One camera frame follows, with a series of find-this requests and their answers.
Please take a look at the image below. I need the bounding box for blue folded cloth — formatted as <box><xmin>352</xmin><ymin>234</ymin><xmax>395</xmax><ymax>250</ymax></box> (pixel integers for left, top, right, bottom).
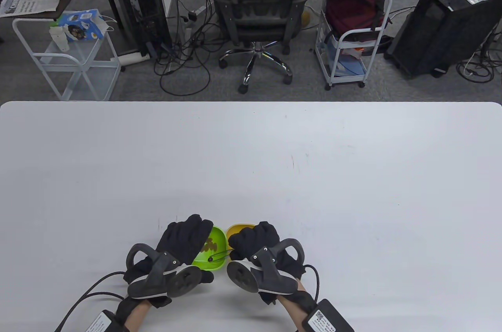
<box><xmin>331</xmin><ymin>46</ymin><xmax>368</xmax><ymax>78</ymax></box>

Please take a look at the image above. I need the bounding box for coil of thin floor cables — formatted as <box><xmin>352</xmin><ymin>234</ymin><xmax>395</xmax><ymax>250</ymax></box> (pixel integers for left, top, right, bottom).
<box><xmin>457</xmin><ymin>22</ymin><xmax>502</xmax><ymax>83</ymax></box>

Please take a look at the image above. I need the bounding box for grey hand controller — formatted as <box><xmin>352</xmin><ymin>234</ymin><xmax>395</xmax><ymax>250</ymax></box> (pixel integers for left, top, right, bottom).
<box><xmin>126</xmin><ymin>244</ymin><xmax>202</xmax><ymax>300</ymax></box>
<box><xmin>227</xmin><ymin>239</ymin><xmax>304</xmax><ymax>294</ymax></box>

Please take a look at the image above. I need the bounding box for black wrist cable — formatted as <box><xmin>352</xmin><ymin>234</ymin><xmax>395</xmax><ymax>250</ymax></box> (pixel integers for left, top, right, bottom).
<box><xmin>71</xmin><ymin>291</ymin><xmax>123</xmax><ymax>332</ymax></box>
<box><xmin>55</xmin><ymin>271</ymin><xmax>127</xmax><ymax>332</ymax></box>
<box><xmin>304</xmin><ymin>265</ymin><xmax>320</xmax><ymax>303</ymax></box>

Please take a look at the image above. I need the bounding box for maroon bag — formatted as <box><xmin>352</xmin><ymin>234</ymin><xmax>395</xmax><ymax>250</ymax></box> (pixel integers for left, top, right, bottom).
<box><xmin>326</xmin><ymin>0</ymin><xmax>393</xmax><ymax>42</ymax></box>

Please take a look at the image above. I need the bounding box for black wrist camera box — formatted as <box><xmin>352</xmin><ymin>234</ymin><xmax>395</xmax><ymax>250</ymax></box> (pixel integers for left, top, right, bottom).
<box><xmin>302</xmin><ymin>299</ymin><xmax>355</xmax><ymax>332</ymax></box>
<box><xmin>84</xmin><ymin>310</ymin><xmax>126</xmax><ymax>332</ymax></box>

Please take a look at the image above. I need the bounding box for blue carton box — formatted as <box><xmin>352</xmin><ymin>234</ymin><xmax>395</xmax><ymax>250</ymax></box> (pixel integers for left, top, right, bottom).
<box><xmin>58</xmin><ymin>9</ymin><xmax>105</xmax><ymax>42</ymax></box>

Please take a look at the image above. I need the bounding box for yellow small dish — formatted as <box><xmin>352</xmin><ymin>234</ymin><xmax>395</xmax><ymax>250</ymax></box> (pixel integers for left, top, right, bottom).
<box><xmin>226</xmin><ymin>223</ymin><xmax>258</xmax><ymax>262</ymax></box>

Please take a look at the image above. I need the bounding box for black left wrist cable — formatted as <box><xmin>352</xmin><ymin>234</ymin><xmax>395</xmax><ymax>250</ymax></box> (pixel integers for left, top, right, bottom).
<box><xmin>71</xmin><ymin>291</ymin><xmax>123</xmax><ymax>332</ymax></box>
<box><xmin>55</xmin><ymin>271</ymin><xmax>127</xmax><ymax>332</ymax></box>

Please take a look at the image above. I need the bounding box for person's left hand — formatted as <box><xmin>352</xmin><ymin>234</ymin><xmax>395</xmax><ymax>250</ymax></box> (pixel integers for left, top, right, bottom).
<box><xmin>116</xmin><ymin>214</ymin><xmax>215</xmax><ymax>311</ymax></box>

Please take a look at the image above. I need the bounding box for black open computer tower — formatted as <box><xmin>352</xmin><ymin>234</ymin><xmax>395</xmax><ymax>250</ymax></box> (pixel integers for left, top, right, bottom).
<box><xmin>100</xmin><ymin>0</ymin><xmax>173</xmax><ymax>59</ymax></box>

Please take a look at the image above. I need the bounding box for white cylindrical desk foot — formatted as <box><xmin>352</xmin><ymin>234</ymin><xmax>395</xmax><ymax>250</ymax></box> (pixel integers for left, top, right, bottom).
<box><xmin>111</xmin><ymin>52</ymin><xmax>150</xmax><ymax>66</ymax></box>

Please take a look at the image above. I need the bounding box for folded newspaper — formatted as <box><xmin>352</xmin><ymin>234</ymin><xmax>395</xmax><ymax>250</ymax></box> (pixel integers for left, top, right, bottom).
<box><xmin>0</xmin><ymin>0</ymin><xmax>62</xmax><ymax>18</ymax></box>

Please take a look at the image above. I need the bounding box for black mesh office chair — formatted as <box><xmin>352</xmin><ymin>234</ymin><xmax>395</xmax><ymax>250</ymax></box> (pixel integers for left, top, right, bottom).
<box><xmin>210</xmin><ymin>0</ymin><xmax>313</xmax><ymax>94</ymax></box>

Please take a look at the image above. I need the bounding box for grey right hand controller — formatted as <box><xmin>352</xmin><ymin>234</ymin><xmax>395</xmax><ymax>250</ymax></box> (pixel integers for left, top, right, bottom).
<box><xmin>227</xmin><ymin>239</ymin><xmax>304</xmax><ymax>294</ymax></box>

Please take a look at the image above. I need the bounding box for tangle of black floor cables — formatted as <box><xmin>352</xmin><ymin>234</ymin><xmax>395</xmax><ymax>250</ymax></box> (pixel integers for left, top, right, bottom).
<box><xmin>154</xmin><ymin>0</ymin><xmax>220</xmax><ymax>96</ymax></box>

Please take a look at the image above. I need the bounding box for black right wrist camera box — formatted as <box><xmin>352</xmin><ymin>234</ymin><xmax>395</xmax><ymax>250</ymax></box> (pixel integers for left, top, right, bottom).
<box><xmin>302</xmin><ymin>299</ymin><xmax>355</xmax><ymax>332</ymax></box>

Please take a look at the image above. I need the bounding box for person's right forearm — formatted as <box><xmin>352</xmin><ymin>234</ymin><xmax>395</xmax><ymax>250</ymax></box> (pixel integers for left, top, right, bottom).
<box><xmin>278</xmin><ymin>283</ymin><xmax>315</xmax><ymax>327</ymax></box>

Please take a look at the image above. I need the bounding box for white power strip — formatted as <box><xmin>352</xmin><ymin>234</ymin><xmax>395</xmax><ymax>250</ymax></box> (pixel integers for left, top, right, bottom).
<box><xmin>184</xmin><ymin>5</ymin><xmax>212</xmax><ymax>29</ymax></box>

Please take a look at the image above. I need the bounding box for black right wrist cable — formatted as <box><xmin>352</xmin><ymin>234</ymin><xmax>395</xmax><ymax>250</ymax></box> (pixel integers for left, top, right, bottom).
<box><xmin>304</xmin><ymin>265</ymin><xmax>320</xmax><ymax>303</ymax></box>

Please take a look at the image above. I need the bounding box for person's right hand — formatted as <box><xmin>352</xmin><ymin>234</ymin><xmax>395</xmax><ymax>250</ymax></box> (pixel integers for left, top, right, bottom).
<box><xmin>227</xmin><ymin>221</ymin><xmax>306</xmax><ymax>305</ymax></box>

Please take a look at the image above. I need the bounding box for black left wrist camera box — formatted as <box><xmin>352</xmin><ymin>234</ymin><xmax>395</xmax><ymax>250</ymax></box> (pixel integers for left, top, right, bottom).
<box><xmin>84</xmin><ymin>310</ymin><xmax>126</xmax><ymax>332</ymax></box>

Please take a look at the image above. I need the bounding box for white wire cart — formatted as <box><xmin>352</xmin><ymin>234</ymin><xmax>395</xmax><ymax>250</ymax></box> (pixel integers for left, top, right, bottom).
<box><xmin>12</xmin><ymin>16</ymin><xmax>121</xmax><ymax>102</ymax></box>

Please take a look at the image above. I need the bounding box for black closed computer tower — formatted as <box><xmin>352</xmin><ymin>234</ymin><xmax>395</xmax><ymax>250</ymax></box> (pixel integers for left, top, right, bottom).
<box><xmin>384</xmin><ymin>0</ymin><xmax>502</xmax><ymax>80</ymax></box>

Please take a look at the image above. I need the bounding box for green plastic dish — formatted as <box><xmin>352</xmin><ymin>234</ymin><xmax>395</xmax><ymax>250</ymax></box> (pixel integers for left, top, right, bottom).
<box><xmin>191</xmin><ymin>226</ymin><xmax>228</xmax><ymax>272</ymax></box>

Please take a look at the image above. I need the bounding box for grey left hand controller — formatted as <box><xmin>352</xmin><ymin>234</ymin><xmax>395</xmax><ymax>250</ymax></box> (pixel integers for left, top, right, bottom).
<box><xmin>126</xmin><ymin>244</ymin><xmax>202</xmax><ymax>300</ymax></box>

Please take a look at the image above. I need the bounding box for person's left forearm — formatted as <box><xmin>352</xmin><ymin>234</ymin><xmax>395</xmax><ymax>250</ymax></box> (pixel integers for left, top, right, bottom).
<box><xmin>124</xmin><ymin>299</ymin><xmax>151</xmax><ymax>332</ymax></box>

